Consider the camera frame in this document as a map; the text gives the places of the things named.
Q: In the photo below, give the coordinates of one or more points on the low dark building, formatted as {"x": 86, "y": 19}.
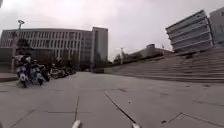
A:
{"x": 150, "y": 52}

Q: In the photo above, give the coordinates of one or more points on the robot's own part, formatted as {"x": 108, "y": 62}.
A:
{"x": 76, "y": 124}
{"x": 135, "y": 126}

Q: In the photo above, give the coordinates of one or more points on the row of parked scooters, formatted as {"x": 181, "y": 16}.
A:
{"x": 23, "y": 71}

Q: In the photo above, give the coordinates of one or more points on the grey building with layered floors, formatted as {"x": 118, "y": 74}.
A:
{"x": 190, "y": 31}

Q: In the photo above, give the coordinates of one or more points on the large grey office building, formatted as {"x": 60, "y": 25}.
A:
{"x": 60, "y": 41}

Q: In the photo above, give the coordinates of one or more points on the grey stone slab pavement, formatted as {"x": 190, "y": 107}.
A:
{"x": 100, "y": 86}

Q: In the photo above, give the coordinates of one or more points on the street lamp pole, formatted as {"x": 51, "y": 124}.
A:
{"x": 14, "y": 50}

